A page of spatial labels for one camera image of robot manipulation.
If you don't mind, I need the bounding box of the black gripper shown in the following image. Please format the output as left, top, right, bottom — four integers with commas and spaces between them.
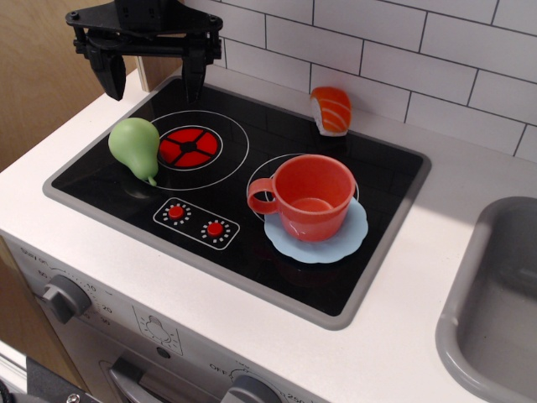
65, 1, 222, 103

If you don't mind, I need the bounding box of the red plastic toy cup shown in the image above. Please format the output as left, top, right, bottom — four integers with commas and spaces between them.
247, 154, 357, 242

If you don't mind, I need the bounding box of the light blue toy plate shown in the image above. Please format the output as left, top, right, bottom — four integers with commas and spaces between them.
264, 199, 368, 264

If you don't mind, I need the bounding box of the green toy pear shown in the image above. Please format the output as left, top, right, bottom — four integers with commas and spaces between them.
108, 118, 159, 186

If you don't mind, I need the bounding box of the black toy stove top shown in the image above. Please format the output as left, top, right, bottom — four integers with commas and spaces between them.
44, 78, 431, 330

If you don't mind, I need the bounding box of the salmon sushi toy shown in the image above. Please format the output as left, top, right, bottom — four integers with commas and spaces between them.
310, 86, 352, 137

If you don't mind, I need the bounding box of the grey timer knob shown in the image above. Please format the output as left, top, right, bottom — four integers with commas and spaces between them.
42, 275, 91, 324

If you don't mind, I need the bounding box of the grey oven knob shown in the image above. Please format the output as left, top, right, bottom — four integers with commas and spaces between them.
221, 375, 281, 403

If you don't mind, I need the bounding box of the grey toy sink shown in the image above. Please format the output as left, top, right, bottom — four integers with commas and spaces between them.
435, 196, 536, 402

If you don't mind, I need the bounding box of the grey oven door handle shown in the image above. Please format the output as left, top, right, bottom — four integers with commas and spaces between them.
108, 359, 175, 402

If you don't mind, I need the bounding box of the black metal base plate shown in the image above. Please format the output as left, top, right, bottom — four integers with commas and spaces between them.
1, 357, 99, 402

